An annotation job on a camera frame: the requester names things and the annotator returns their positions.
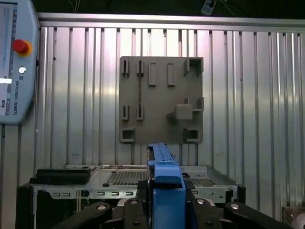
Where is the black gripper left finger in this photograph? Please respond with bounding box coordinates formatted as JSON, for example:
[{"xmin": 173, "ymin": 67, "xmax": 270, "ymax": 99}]
[{"xmin": 51, "ymin": 180, "xmax": 153, "ymax": 229}]

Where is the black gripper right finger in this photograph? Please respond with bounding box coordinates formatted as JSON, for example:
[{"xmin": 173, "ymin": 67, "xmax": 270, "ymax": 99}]
[{"xmin": 184, "ymin": 180, "xmax": 288, "ymax": 229}]

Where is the hard disk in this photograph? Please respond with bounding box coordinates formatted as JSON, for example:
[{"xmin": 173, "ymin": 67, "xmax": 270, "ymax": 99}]
[{"xmin": 146, "ymin": 142, "xmax": 198, "ymax": 229}]

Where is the black PC case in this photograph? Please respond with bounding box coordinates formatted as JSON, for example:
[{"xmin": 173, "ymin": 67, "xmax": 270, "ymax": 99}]
[{"xmin": 16, "ymin": 164, "xmax": 246, "ymax": 229}]

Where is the grey parts rack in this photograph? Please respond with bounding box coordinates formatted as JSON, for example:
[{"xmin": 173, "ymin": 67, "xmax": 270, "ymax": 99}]
[{"xmin": 119, "ymin": 56, "xmax": 205, "ymax": 145}]

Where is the pale blue teach pendant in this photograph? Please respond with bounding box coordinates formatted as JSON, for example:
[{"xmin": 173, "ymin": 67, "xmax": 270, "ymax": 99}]
[{"xmin": 0, "ymin": 0, "xmax": 40, "ymax": 125}]

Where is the white power strip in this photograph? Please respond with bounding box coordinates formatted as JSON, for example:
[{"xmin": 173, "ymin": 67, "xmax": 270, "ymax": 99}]
[{"xmin": 201, "ymin": 0, "xmax": 217, "ymax": 14}]

